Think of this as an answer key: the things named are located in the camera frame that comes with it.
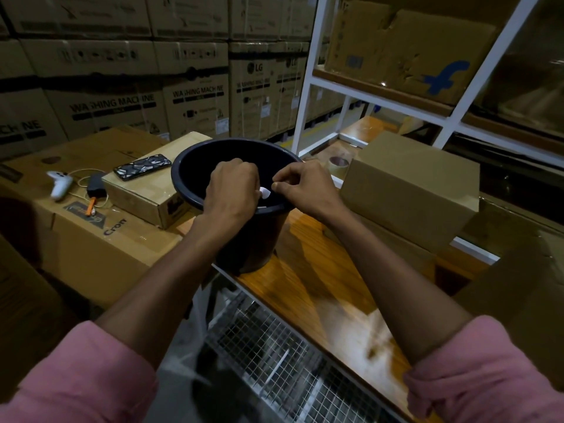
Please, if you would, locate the person's right hand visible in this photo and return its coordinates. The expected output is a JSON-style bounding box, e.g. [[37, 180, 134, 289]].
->
[[271, 159, 349, 225]]

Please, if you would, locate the person's left hand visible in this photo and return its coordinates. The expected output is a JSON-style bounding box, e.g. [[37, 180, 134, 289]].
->
[[202, 158, 261, 230]]

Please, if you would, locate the black plastic bucket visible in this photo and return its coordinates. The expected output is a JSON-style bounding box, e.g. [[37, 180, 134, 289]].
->
[[170, 137, 305, 276]]

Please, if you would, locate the plain brown cardboard box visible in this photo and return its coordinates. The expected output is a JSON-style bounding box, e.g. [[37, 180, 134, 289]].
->
[[324, 130, 481, 283], [454, 193, 564, 392]]

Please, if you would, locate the person's right forearm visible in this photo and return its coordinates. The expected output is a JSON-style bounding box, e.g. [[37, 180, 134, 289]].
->
[[324, 202, 475, 366]]

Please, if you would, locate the person's left forearm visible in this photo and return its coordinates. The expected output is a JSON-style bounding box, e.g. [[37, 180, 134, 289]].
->
[[95, 213, 226, 371]]

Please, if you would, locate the small light cardboard box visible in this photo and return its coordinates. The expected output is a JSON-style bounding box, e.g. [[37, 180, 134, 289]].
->
[[102, 130, 213, 230]]

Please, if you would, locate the large cardboard box dark print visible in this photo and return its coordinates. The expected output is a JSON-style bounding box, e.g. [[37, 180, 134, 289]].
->
[[0, 125, 202, 310]]

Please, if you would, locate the cardboard box with blue mark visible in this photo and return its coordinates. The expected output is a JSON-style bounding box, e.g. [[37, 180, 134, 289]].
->
[[324, 0, 499, 106]]

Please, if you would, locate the stack of large appliance cartons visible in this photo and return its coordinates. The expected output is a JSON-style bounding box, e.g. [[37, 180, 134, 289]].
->
[[0, 0, 349, 162]]

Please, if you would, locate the crumpled brown cardboard box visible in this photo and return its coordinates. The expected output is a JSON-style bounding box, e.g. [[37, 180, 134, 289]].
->
[[474, 21, 564, 139]]

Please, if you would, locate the brown packing tape roll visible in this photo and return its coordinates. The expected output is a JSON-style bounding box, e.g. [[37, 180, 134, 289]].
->
[[328, 155, 351, 177]]

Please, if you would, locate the black patterned smartphone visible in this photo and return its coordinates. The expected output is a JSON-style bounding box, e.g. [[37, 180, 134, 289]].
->
[[113, 153, 173, 182]]

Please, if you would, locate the white metal shelf rack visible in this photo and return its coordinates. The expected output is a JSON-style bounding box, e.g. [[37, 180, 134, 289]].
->
[[290, 0, 564, 265]]

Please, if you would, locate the black power adapter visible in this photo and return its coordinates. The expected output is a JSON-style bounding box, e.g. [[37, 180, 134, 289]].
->
[[86, 173, 106, 199]]

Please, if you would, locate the white handheld controller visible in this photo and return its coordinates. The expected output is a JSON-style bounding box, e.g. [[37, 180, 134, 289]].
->
[[46, 170, 75, 202]]

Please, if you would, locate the dark brown floor carton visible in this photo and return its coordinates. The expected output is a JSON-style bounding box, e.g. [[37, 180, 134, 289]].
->
[[0, 233, 82, 404]]

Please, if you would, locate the pink left shirt sleeve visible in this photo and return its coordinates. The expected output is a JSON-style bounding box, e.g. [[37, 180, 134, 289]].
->
[[0, 321, 159, 423]]

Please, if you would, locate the pink shirt sleeve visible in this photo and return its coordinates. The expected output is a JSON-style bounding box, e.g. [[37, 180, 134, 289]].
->
[[403, 315, 564, 423], [0, 321, 159, 423]]

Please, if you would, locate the pink right shirt sleeve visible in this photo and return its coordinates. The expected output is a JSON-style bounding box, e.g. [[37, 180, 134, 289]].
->
[[403, 315, 564, 423]]

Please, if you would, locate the wire mesh cage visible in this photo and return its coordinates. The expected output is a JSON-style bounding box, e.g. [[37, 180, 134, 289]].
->
[[204, 290, 406, 423]]

